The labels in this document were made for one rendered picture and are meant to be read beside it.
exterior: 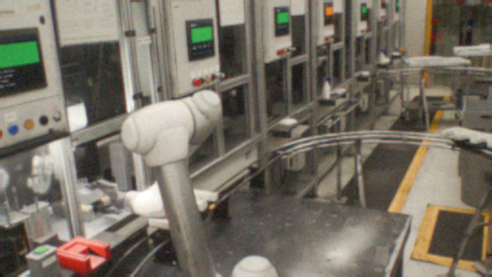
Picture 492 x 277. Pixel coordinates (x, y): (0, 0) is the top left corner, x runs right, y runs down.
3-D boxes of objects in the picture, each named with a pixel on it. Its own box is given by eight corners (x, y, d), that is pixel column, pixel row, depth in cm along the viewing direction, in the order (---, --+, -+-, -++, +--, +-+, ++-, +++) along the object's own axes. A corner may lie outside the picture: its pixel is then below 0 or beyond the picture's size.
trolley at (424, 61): (404, 128, 656) (406, 57, 630) (398, 118, 709) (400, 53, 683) (471, 127, 641) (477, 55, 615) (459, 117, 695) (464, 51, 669)
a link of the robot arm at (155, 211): (136, 221, 193) (154, 201, 203) (167, 227, 186) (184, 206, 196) (128, 201, 188) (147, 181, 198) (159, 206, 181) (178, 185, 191)
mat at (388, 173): (382, 252, 342) (382, 250, 341) (305, 238, 368) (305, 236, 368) (451, 96, 840) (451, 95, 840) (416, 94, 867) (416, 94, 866)
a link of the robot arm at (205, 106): (195, 113, 166) (162, 122, 157) (214, 78, 154) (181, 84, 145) (215, 142, 161) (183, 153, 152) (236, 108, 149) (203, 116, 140)
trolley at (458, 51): (492, 112, 718) (498, 46, 691) (451, 111, 737) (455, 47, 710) (485, 100, 794) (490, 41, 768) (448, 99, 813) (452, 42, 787)
